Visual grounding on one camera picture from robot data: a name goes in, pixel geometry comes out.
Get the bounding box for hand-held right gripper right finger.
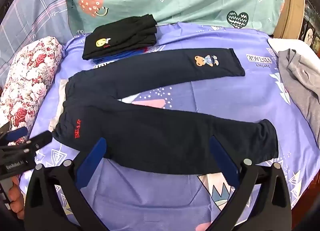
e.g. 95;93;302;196
209;135;293;231

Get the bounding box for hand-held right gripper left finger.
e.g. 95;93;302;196
24;137;108;231

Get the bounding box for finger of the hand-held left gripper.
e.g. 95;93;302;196
0;121;29;144
0;130;53;155

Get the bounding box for navy pants with bear patch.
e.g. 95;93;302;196
51;48;279;175

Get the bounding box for black folded pants with smiley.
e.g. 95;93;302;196
82;14;158;60

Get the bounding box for person's left hand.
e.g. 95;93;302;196
7;175;26;221

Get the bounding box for floral rolled quilt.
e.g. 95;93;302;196
0;36;64;146

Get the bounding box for purple printed bedsheet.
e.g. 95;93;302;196
19;22;320;231

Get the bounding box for grey garment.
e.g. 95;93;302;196
277;49;320;144

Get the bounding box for blue folded garment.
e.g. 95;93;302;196
92;46;150;63

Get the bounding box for grey plaid sheet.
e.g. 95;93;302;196
0;0;73;71

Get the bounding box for white pillow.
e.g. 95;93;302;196
267;38;318;56

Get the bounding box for wooden headboard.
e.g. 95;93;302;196
274;0;307;40

